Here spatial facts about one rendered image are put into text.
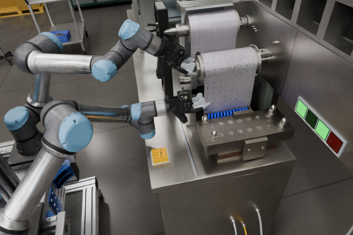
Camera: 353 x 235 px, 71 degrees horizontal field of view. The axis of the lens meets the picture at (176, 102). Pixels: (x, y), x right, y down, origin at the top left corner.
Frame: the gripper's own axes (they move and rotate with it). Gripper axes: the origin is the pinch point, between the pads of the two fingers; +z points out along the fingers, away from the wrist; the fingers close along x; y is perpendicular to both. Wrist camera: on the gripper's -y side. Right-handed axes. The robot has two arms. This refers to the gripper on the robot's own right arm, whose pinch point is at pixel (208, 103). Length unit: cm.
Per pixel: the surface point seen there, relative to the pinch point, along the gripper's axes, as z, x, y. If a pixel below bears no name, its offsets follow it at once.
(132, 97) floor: -42, 168, -109
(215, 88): 2.9, -0.2, 7.8
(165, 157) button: -23.8, -12.7, -16.7
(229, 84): 9.5, -0.2, 9.1
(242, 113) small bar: 15.0, -6.2, -4.4
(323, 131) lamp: 29.4, -36.7, 9.4
